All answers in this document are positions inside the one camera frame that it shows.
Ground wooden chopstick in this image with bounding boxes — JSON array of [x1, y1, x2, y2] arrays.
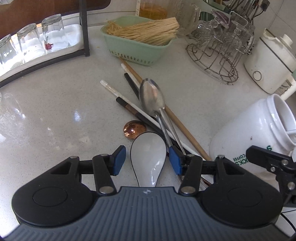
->
[[118, 56, 212, 162]]

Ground white ceramic soup spoon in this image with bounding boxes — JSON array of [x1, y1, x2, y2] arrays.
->
[[130, 132, 167, 187]]

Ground copper small spoon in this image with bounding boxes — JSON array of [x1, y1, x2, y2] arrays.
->
[[123, 120, 147, 140]]

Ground white ceramic mug jar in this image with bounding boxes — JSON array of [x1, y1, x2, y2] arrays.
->
[[209, 94, 295, 181]]

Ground black chopstick brown band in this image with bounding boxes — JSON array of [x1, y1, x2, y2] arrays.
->
[[115, 96, 183, 153]]

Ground white chopstick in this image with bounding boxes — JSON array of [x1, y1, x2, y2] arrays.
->
[[121, 63, 140, 87], [100, 80, 199, 156]]

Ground large steel spoon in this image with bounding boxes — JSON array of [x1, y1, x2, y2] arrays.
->
[[139, 78, 186, 155]]

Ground black chopstick plain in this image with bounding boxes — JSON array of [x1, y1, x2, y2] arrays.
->
[[124, 73, 139, 98]]

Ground white electric cooking pot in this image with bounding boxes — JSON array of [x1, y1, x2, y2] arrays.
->
[[244, 29, 295, 94]]

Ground green plastic basket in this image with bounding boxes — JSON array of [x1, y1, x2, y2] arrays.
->
[[100, 16, 174, 66]]

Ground black dish rack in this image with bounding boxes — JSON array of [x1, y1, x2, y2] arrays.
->
[[1, 1, 90, 86]]

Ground bundle of dry noodles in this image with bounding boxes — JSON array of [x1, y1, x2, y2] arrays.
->
[[106, 17, 180, 46]]

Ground white rack drip tray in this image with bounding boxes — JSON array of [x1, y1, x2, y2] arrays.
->
[[1, 24, 83, 81]]

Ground upturned glass tumbler right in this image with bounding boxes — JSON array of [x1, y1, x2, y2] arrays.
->
[[41, 14, 69, 52]]

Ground upturned glass tumbler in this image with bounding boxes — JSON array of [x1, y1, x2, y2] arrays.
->
[[0, 34, 23, 72], [16, 23, 46, 63], [41, 14, 69, 52]]

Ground upturned glass tumbler middle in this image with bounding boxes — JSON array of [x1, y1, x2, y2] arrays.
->
[[16, 23, 46, 63]]

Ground purple lid glass cup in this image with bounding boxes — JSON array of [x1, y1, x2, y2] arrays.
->
[[211, 9, 229, 29]]

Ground upturned glass tumbler left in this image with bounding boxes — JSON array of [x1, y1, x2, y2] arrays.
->
[[0, 34, 23, 72]]

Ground textured glass jug behind rack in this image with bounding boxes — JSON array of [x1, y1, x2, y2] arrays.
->
[[174, 1, 200, 38]]

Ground green utensil holder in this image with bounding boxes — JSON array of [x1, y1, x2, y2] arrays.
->
[[196, 1, 255, 22]]

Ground red lid plastic jar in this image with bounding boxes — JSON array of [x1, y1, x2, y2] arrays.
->
[[135, 0, 170, 20]]

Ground wooden cutting board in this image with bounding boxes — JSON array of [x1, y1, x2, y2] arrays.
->
[[0, 0, 112, 39]]

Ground wire cup rack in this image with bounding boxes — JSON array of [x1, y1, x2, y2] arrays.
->
[[186, 11, 254, 84]]

